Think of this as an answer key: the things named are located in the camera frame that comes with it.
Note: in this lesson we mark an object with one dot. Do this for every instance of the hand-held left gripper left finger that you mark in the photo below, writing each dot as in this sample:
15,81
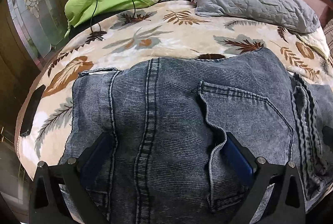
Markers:
96,159

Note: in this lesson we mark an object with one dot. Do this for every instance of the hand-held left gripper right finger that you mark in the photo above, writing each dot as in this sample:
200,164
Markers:
238,159

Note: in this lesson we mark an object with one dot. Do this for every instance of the grey-blue denim pants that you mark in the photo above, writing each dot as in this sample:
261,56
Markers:
169,109

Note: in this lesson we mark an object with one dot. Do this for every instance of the black smartphone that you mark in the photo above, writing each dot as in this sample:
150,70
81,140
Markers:
31,109

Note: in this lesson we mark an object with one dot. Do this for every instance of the leaf print fleece blanket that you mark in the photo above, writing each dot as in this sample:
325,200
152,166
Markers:
156,36

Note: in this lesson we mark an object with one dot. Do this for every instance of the white quilt with yellow trim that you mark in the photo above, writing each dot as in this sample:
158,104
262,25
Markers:
316,39

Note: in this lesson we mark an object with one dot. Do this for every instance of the striped floral cushion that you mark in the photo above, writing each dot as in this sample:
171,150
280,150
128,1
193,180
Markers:
330,36

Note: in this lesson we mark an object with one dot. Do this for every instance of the wooden door with patterned glass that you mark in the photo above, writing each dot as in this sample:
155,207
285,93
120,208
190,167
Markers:
31,18

